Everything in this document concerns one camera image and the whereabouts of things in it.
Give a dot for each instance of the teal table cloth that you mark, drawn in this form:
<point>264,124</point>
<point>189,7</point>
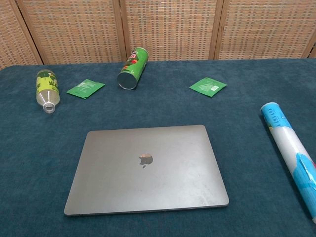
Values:
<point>37,160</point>

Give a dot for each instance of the plastic bottle yellow-green label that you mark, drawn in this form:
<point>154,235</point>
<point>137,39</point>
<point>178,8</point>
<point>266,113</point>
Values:
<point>47,86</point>

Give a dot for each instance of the green Pringles can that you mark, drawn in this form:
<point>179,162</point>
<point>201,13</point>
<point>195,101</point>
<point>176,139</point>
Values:
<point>133,65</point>

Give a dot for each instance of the blue white tube can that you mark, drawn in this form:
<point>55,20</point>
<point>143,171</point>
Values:
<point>288,143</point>

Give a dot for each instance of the silver laptop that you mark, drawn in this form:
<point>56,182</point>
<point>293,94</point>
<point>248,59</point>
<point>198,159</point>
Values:
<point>148,182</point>

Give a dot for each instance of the green sachet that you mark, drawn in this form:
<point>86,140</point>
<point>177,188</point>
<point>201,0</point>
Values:
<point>208,87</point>
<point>85,89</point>

